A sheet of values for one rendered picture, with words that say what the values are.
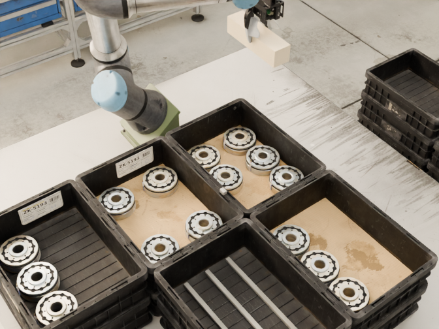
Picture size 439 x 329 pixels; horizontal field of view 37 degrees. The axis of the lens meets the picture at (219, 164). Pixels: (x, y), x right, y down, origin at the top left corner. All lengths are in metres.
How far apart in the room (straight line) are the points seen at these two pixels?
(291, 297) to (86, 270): 0.54
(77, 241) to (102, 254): 0.09
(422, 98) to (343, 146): 0.71
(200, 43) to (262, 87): 1.52
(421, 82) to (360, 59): 0.99
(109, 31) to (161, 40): 2.02
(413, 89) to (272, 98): 0.75
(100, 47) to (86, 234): 0.58
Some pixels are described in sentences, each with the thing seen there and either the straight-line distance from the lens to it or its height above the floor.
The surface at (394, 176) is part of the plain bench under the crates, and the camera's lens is 2.24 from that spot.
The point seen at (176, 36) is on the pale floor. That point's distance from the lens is 4.06.
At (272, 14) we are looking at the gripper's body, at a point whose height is 1.19.
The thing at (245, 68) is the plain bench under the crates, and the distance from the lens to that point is 2.61.
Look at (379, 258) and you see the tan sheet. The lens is 1.83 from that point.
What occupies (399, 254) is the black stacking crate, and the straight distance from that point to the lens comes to 1.83.
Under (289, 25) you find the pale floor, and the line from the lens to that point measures 4.18.
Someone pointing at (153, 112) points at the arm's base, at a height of 0.87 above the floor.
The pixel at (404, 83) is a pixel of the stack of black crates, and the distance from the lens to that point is 2.99.
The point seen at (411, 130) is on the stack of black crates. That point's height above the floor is 0.48.
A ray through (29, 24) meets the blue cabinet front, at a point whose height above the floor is 0.34.
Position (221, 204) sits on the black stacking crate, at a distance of 1.80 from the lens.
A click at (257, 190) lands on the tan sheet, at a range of 1.94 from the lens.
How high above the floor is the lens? 2.24
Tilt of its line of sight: 45 degrees down
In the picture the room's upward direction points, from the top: 1 degrees clockwise
